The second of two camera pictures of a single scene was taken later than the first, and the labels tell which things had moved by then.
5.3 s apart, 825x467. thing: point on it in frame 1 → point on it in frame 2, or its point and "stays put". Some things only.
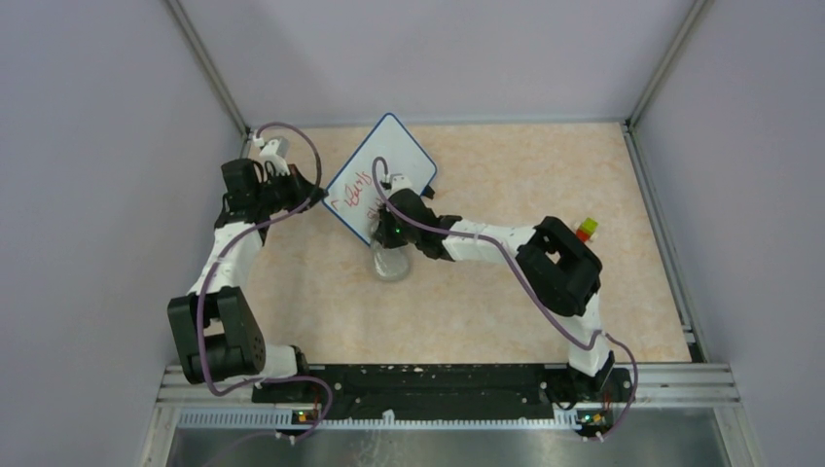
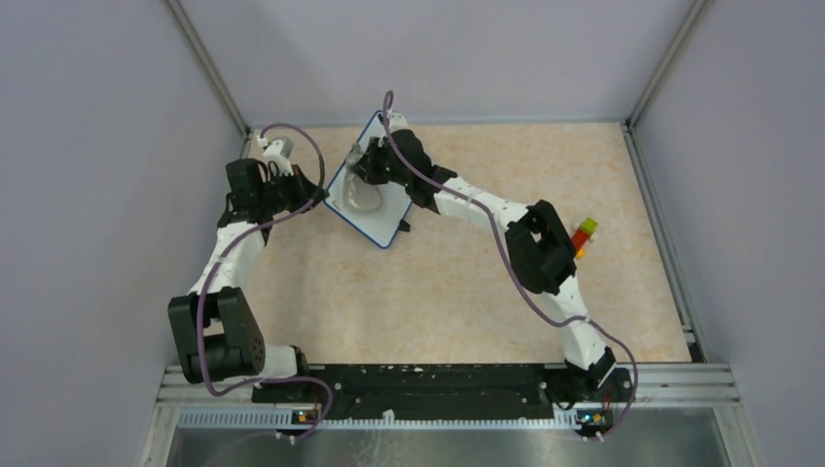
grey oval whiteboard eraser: (393, 264) → (361, 195)
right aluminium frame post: (670, 62) stays put
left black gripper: (298, 184) stays put
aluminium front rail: (700, 385) stays put
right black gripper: (383, 233) → (368, 166)
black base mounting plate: (448, 393) stays put
